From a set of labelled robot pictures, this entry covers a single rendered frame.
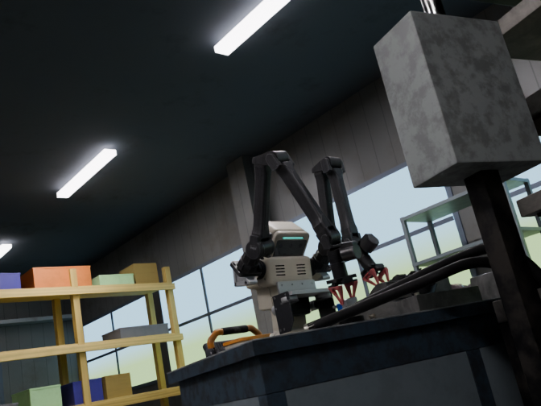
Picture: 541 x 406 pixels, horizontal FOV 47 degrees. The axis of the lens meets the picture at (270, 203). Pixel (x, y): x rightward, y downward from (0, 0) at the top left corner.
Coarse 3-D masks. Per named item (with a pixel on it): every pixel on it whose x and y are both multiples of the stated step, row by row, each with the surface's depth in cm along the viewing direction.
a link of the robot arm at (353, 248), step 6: (324, 234) 232; (324, 240) 232; (354, 240) 231; (324, 246) 232; (330, 246) 231; (342, 246) 230; (348, 246) 229; (354, 246) 228; (342, 252) 229; (348, 252) 228; (354, 252) 227; (360, 252) 230; (342, 258) 230; (348, 258) 228; (354, 258) 227
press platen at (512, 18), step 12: (528, 0) 167; (540, 0) 164; (516, 12) 171; (528, 12) 167; (540, 12) 167; (504, 24) 175; (516, 24) 171; (528, 24) 172; (540, 24) 174; (504, 36) 176; (516, 36) 178; (528, 36) 179; (540, 36) 181; (516, 48) 185; (528, 48) 187; (540, 48) 189; (540, 60) 197
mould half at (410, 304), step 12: (444, 288) 208; (468, 288) 197; (396, 300) 197; (408, 300) 190; (420, 300) 187; (432, 300) 189; (444, 300) 191; (456, 300) 193; (468, 300) 195; (372, 312) 207; (384, 312) 201; (396, 312) 195; (408, 312) 190; (336, 324) 226
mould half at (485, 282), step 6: (480, 276) 219; (486, 276) 217; (492, 276) 215; (474, 282) 220; (480, 282) 218; (486, 282) 217; (492, 282) 215; (480, 288) 218; (486, 288) 217; (492, 288) 215; (486, 294) 217; (492, 294) 215; (498, 294) 213
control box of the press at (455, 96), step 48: (384, 48) 158; (432, 48) 147; (480, 48) 155; (432, 96) 143; (480, 96) 149; (432, 144) 144; (480, 144) 143; (528, 144) 150; (480, 192) 148; (528, 288) 141; (528, 336) 137; (528, 384) 138
